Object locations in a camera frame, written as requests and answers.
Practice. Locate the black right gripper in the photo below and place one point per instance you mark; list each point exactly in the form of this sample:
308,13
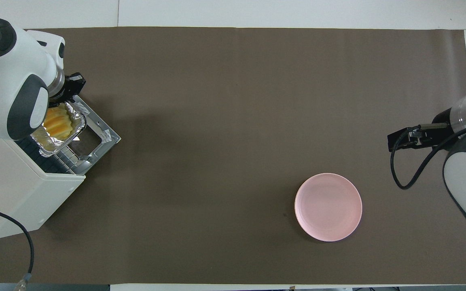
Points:
403,139

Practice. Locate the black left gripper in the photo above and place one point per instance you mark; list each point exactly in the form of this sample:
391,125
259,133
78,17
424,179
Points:
73,85

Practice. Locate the yellow ridged bread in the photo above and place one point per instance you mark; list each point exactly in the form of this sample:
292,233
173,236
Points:
59,121

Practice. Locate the aluminium foil tray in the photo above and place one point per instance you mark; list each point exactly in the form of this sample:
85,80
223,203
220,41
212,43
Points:
55,146

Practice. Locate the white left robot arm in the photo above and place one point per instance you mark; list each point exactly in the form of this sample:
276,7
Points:
6,76

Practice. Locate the glass oven door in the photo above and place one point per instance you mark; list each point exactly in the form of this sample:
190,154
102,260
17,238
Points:
103,135

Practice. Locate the white toaster oven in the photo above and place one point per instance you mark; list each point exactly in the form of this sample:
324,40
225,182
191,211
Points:
18,194

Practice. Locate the pink round plate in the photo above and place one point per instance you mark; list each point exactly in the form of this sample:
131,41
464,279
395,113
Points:
328,207

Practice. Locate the brown table mat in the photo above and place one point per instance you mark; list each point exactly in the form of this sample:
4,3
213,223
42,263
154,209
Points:
233,121

